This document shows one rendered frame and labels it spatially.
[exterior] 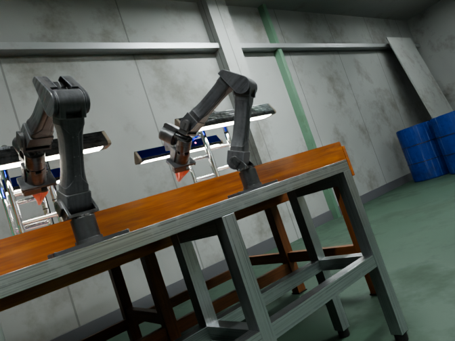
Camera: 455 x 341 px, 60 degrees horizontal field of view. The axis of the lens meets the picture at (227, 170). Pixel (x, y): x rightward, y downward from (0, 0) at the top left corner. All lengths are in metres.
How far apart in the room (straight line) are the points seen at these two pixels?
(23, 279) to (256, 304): 0.56
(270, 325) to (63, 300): 2.41
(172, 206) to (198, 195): 0.11
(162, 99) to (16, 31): 1.38
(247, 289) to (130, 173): 2.70
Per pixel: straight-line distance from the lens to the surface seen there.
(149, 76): 4.13
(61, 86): 1.12
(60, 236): 1.28
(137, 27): 4.37
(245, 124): 1.38
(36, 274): 0.85
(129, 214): 1.34
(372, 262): 1.49
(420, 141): 6.42
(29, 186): 1.33
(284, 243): 2.44
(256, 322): 1.09
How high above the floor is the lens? 0.67
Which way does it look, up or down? 4 degrees up
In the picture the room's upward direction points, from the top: 19 degrees counter-clockwise
